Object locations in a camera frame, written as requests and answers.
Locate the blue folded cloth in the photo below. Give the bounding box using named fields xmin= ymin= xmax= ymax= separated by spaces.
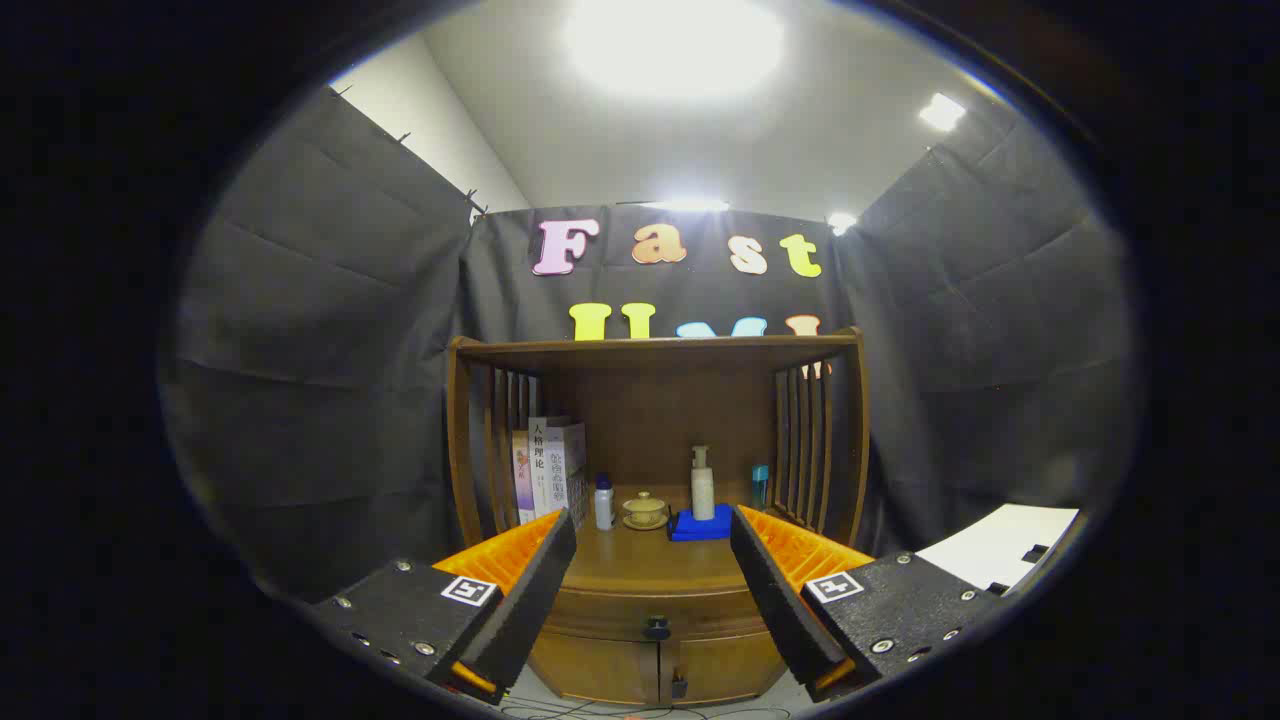
xmin=668 ymin=503 xmax=736 ymax=542

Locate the wooden cabinet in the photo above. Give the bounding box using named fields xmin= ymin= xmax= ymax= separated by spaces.
xmin=445 ymin=328 xmax=871 ymax=709

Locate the white furniture unit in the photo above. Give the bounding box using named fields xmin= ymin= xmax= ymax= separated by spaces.
xmin=915 ymin=503 xmax=1081 ymax=598

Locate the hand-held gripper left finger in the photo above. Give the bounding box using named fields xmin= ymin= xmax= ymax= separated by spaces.
xmin=310 ymin=508 xmax=579 ymax=706

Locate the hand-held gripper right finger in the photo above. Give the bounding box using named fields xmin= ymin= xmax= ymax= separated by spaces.
xmin=728 ymin=503 xmax=1011 ymax=703

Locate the large round ceiling light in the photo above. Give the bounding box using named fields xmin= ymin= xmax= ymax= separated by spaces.
xmin=565 ymin=0 xmax=786 ymax=101

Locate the white pump bottle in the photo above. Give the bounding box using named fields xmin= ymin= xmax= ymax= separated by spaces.
xmin=690 ymin=445 xmax=717 ymax=522

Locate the grey patterned book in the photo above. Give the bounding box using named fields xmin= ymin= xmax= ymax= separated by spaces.
xmin=548 ymin=424 xmax=589 ymax=529

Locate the wooden drawer with black knob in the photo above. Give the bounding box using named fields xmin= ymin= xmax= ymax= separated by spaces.
xmin=545 ymin=585 xmax=791 ymax=643

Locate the wooden countertop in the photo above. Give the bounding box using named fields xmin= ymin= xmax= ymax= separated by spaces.
xmin=563 ymin=485 xmax=783 ymax=598

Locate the yellow lidded teacup with saucer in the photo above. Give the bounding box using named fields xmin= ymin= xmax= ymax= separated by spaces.
xmin=622 ymin=490 xmax=669 ymax=531

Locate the purple book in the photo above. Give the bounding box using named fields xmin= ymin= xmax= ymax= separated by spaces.
xmin=512 ymin=430 xmax=537 ymax=525

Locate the wooden cabinet door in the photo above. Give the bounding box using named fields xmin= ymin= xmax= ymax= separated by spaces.
xmin=528 ymin=632 xmax=662 ymax=707
xmin=662 ymin=632 xmax=787 ymax=703

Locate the white book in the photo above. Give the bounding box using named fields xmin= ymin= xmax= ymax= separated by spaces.
xmin=528 ymin=416 xmax=567 ymax=519

